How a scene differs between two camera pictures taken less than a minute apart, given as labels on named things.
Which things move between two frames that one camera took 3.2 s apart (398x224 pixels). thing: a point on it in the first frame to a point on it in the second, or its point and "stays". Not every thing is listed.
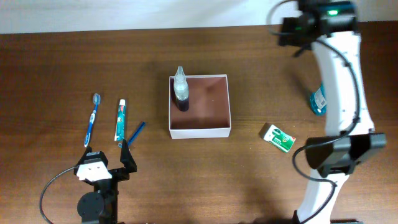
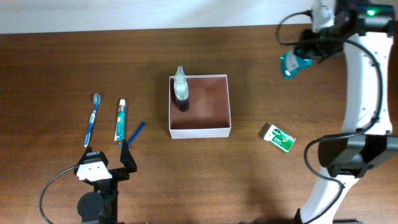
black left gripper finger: (127, 158) stays
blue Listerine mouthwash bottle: (318, 101) to (291, 63)
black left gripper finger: (89, 154) stays
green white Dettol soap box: (277, 137) stays
